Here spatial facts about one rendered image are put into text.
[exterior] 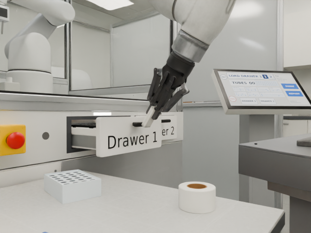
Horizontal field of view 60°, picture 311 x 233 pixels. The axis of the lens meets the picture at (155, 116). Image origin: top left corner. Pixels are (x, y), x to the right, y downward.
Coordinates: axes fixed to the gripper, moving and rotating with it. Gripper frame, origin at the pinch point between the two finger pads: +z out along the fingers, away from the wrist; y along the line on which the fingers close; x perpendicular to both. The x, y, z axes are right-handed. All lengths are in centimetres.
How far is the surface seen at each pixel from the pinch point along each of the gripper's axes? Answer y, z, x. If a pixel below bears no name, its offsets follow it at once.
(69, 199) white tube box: -12.2, 11.1, 31.6
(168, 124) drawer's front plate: 13.3, 14.4, -38.7
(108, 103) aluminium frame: 19.6, 8.1, -2.5
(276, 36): 35, -50, -164
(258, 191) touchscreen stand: -30, 32, -94
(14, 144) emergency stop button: 7.8, 12.9, 33.9
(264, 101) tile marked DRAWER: -4, -12, -87
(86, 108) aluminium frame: 18.5, 9.7, 7.3
